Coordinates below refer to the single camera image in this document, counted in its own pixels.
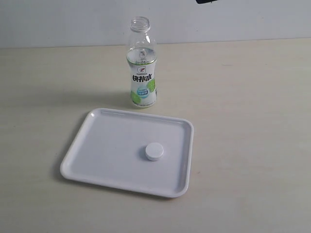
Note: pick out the white bottle cap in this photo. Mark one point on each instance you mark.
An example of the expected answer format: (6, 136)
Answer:
(154, 151)

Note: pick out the clear plastic drink bottle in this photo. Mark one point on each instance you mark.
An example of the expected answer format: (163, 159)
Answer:
(141, 57)

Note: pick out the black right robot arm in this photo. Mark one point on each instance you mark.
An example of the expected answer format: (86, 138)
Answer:
(204, 1)

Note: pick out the white rectangular plastic tray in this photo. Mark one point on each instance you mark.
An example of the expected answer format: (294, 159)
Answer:
(109, 150)

